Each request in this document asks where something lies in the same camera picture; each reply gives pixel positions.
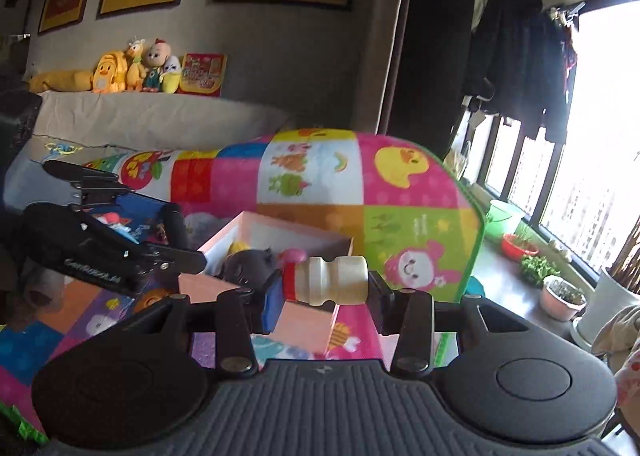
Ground green leafy plant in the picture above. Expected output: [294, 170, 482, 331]
[520, 255, 562, 288]

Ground grey paper roll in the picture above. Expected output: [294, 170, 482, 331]
[22, 267, 67, 310]

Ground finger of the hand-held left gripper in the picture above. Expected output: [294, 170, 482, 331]
[144, 242, 209, 283]
[42, 159, 189, 249]

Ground yellow duck plush backpack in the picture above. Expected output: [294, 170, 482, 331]
[91, 50, 129, 95]

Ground pink flower pot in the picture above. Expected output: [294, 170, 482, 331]
[540, 276, 587, 323]

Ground red flower pot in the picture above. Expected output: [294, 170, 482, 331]
[501, 233, 539, 263]

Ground baby doll green overalls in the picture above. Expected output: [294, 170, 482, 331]
[142, 38, 169, 93]

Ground green plastic basin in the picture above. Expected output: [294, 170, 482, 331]
[486, 199, 527, 243]

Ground white flower pot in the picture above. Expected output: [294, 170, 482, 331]
[574, 216, 640, 353]

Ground orange plush animal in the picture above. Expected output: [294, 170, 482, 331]
[125, 39, 149, 91]

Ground dark curtain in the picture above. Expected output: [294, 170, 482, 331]
[387, 0, 481, 158]

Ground red picture book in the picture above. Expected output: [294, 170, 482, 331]
[177, 53, 228, 98]

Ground pink cardboard box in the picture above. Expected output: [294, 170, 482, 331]
[177, 210, 355, 357]

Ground grey windowsill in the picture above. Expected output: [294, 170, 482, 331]
[465, 236, 601, 352]

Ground window with dark frame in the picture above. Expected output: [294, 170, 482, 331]
[470, 0, 640, 287]

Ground white banana plush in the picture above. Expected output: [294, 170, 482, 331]
[160, 55, 182, 95]

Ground long yellow plush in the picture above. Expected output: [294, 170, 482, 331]
[27, 70, 96, 94]

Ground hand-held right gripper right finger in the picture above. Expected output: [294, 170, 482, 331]
[367, 272, 494, 377]

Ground white drink bottle red cap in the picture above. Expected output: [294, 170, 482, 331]
[279, 256, 370, 308]

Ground floral cloth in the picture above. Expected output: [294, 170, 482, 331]
[590, 305, 640, 409]

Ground dark hanging clothes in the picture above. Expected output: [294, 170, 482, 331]
[464, 0, 578, 143]

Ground grey plush toy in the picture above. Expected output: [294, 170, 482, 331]
[219, 247, 282, 289]

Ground colourful cartoon play mat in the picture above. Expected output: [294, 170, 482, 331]
[0, 129, 487, 437]

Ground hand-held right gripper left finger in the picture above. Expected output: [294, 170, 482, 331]
[167, 269, 287, 374]

